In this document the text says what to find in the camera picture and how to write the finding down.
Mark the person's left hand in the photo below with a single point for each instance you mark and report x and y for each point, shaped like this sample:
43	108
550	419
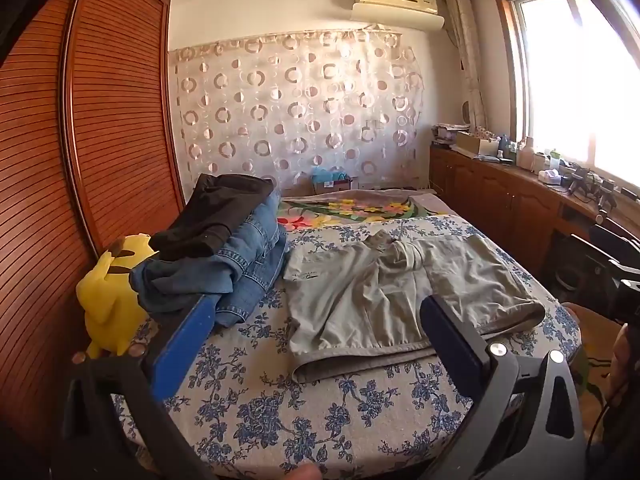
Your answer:
300	474

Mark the white plastic bottle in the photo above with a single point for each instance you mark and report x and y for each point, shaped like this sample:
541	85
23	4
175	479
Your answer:
526	155

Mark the brown slatted wooden wardrobe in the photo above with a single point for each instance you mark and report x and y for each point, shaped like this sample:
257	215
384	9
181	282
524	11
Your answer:
110	110

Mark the black chair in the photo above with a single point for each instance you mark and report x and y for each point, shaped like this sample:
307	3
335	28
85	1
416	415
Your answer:
580	260

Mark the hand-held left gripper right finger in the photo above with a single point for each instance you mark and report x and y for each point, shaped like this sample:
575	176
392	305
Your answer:
450	345

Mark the blue floral bedsheet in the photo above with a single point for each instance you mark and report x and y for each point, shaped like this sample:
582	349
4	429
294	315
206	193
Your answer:
280	410

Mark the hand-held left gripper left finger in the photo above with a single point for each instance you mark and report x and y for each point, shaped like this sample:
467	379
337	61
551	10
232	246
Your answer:
180	345

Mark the small white device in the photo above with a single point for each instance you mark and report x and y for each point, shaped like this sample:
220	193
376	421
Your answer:
550	178

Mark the wooden framed window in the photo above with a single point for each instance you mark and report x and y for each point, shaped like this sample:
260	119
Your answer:
565	85

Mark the yellow plush toy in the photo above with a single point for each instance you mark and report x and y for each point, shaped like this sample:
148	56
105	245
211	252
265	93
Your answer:
107	300

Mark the folded black pants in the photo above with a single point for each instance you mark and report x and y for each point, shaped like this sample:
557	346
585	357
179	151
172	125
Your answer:
215	215

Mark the blue box by curtain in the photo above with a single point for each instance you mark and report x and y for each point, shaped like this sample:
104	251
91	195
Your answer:
332	185

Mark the grey-green pants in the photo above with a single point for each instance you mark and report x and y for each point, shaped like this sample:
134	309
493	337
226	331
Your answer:
360	300

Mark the pile of papers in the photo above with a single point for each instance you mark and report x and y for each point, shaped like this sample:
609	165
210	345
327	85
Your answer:
447	132

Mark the pale patterned window curtain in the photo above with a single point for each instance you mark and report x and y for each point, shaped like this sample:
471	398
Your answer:
465	60

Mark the person's dark clothing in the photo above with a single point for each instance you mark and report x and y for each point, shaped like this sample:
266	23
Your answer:
625	400

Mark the brown wooden cabinet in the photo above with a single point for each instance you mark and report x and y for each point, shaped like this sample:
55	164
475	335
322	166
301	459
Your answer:
500	195

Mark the circle pattern sheer curtain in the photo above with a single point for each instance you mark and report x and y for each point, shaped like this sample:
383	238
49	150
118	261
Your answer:
300	110

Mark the colourful flower blanket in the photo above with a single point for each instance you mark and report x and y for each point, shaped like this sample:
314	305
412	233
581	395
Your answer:
350	207

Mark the folded blue denim jeans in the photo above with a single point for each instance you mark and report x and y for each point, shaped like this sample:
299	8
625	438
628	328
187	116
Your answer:
260	280
185	275

